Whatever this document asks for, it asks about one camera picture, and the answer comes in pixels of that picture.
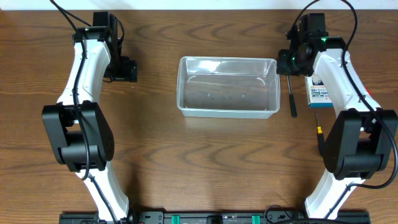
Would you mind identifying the clear plastic container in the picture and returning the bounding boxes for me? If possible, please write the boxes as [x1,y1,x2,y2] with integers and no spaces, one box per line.
[177,56,280,119]

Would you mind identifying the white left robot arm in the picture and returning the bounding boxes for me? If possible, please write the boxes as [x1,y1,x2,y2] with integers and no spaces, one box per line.
[42,11,138,223]

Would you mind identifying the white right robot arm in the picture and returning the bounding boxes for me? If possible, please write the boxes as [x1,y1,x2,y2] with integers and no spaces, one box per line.
[277,13,397,220]

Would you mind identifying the blue screw box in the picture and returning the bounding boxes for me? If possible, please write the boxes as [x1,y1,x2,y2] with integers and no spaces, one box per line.
[305,74,333,108]

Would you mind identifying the small metal hammer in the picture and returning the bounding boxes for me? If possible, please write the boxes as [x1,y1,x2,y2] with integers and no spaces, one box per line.
[287,76,297,118]

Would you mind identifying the black yellow screwdriver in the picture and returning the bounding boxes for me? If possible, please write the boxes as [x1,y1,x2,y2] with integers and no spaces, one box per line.
[315,113,325,156]

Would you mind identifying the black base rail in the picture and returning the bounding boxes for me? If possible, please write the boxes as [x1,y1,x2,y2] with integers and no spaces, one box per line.
[58,210,371,224]

